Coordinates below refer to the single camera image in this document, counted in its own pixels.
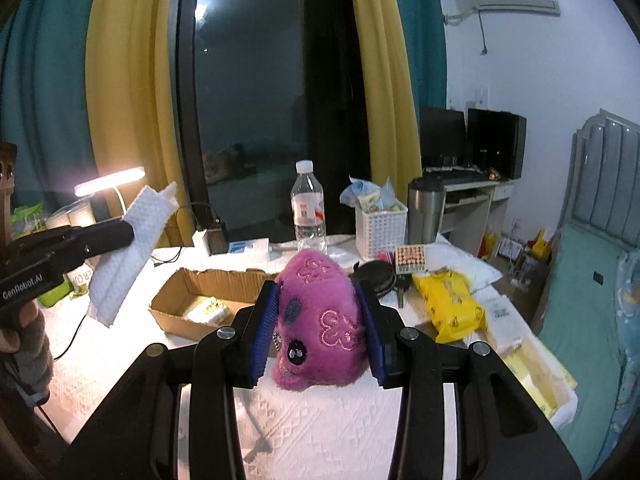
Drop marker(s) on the colourful patterned small box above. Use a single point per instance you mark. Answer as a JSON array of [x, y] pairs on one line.
[[411, 259]]

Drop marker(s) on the blue printed blanket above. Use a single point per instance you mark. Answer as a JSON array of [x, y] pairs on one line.
[[627, 350]]

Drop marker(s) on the white textured cloth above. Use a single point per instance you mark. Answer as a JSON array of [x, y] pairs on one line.
[[127, 255]]

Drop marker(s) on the cardboard box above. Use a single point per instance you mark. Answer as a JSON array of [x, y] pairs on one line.
[[210, 285]]

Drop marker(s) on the grey padded headboard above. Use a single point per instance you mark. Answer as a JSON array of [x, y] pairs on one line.
[[607, 170]]

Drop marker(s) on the white tissue packet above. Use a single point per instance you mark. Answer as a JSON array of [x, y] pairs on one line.
[[500, 325]]

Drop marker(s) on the pale yellow pad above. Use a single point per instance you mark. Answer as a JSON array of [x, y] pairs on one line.
[[537, 375]]

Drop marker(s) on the blue and white packet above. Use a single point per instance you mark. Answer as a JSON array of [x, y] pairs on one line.
[[248, 249]]

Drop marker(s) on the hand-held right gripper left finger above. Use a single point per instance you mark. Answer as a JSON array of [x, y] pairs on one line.
[[265, 332]]

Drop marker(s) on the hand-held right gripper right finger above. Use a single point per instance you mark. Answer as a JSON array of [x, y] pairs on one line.
[[374, 342]]

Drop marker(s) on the black keyboard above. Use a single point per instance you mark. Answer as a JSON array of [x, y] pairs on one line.
[[457, 176]]

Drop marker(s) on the green and white packet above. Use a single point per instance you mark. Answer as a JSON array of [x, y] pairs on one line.
[[70, 287]]

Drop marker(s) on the white air conditioner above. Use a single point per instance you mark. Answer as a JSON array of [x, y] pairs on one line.
[[510, 5]]

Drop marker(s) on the dark window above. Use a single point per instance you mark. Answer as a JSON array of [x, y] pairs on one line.
[[270, 100]]

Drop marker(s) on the pink plush toy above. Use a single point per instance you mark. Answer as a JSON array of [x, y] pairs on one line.
[[320, 320]]

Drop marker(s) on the person's left hand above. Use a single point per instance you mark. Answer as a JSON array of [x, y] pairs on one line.
[[7, 342]]

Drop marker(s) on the teal bed sheet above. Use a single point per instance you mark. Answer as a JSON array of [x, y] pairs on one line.
[[580, 320]]

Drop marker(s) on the yellow bag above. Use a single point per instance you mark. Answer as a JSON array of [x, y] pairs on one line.
[[540, 246]]

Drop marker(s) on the white patterned tablecloth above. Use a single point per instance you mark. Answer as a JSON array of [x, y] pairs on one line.
[[320, 435]]

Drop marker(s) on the teal curtain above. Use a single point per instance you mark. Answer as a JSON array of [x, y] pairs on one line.
[[45, 85], [422, 35]]

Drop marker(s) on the white computer desk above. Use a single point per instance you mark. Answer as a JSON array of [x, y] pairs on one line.
[[475, 205]]

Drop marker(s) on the black round case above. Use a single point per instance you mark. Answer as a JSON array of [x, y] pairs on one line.
[[375, 275]]

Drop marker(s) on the white power adapter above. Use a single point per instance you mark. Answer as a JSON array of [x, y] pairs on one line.
[[201, 242]]

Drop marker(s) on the green snack packet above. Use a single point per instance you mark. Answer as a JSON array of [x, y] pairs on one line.
[[27, 217]]

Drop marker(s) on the pale yellow soft packet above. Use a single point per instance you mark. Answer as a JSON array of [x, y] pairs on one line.
[[207, 310]]

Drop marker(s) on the white plastic basket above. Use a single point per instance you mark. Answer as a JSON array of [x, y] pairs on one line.
[[381, 230]]

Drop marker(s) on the yellow curtain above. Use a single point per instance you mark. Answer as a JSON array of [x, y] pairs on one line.
[[135, 85], [387, 85]]

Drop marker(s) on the yellow wet wipes packet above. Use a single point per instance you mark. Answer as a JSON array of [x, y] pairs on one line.
[[450, 305]]

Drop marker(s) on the black computer monitor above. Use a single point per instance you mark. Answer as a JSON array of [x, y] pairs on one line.
[[495, 142], [442, 135]]

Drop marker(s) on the white desk lamp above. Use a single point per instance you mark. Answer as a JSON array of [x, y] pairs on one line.
[[110, 180]]

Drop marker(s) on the clear plastic water bottle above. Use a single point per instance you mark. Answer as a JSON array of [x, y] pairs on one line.
[[308, 210]]

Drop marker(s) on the steel tumbler with black lid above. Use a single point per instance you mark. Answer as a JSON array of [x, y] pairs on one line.
[[425, 212]]

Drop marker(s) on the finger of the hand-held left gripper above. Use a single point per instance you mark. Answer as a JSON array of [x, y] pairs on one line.
[[107, 237]]

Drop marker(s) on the small packets in basket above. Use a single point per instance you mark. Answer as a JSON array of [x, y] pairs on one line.
[[382, 200]]

